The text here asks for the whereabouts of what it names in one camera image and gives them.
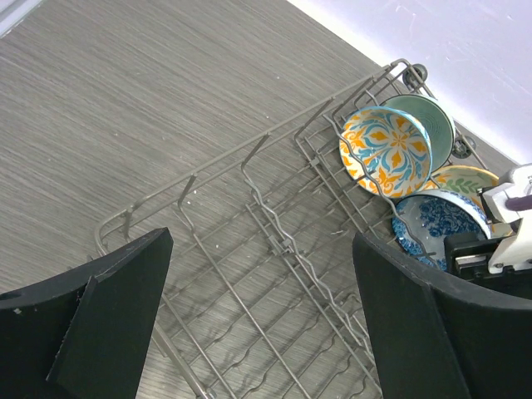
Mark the yellow blue floral bowl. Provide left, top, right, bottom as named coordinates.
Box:
left=339, top=106, right=433, bottom=198

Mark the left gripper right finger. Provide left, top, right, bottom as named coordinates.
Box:
left=352, top=234, right=531, bottom=398

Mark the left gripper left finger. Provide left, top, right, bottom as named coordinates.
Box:
left=1, top=228, right=173, bottom=398

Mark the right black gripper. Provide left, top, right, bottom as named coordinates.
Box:
left=444, top=233, right=531, bottom=291

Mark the mint green ribbed bowl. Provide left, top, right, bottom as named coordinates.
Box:
left=382, top=94, right=456, bottom=171

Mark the grey wire dish rack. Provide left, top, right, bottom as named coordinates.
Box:
left=94, top=59, right=431, bottom=398

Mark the yellow bowl with leaves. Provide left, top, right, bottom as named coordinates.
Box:
left=424, top=165, right=499, bottom=208

